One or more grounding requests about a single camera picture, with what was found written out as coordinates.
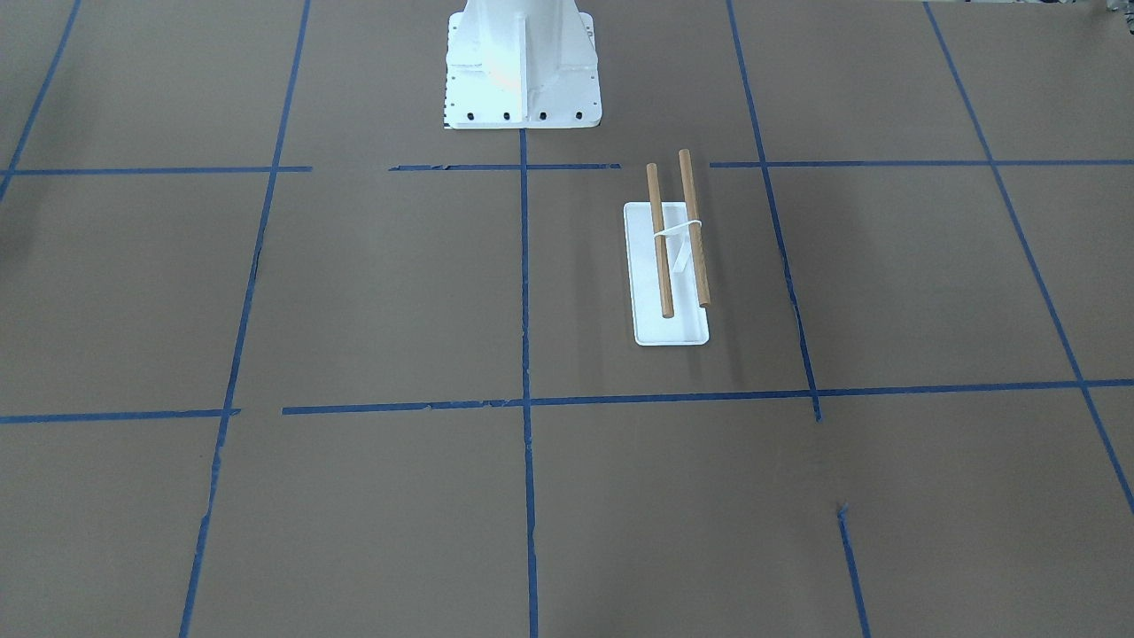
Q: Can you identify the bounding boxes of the wooden rack rod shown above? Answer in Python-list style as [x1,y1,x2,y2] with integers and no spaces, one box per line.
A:
[678,148,711,308]
[645,162,675,318]

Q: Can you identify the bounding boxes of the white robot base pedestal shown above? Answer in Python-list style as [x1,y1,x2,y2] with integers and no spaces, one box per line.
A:
[443,1,603,130]

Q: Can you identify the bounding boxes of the white rack base tray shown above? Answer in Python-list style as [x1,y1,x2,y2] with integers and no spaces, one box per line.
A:
[623,201,711,346]

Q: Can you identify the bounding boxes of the white rack wire bracket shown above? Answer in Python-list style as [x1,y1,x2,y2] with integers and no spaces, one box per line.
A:
[653,221,702,274]

